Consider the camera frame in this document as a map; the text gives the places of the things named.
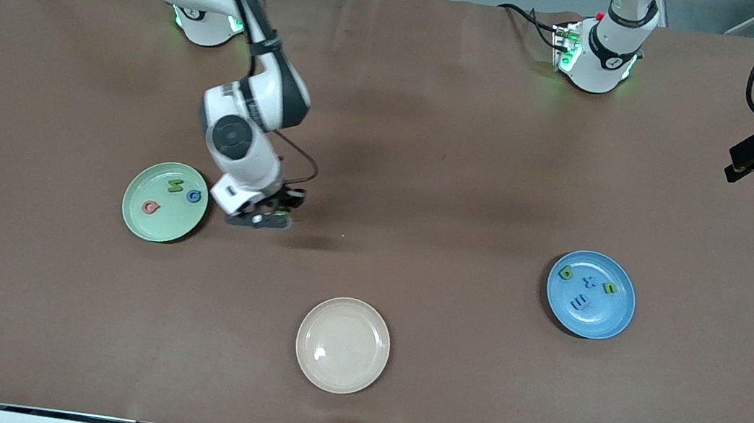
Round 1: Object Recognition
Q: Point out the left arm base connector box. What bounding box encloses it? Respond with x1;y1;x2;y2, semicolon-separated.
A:
548;19;586;76

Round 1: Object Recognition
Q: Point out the green plate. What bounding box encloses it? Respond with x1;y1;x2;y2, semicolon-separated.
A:
117;156;214;249

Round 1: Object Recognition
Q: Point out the brown table cloth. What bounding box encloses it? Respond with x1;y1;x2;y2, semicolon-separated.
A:
0;0;754;423

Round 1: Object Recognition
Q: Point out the beige plate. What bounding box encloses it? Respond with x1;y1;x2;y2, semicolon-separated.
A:
290;292;397;400

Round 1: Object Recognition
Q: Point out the blue plate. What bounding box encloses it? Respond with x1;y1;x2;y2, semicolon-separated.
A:
540;245;642;344

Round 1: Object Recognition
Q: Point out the black left base cable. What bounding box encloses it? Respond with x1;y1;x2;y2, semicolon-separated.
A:
493;1;566;48

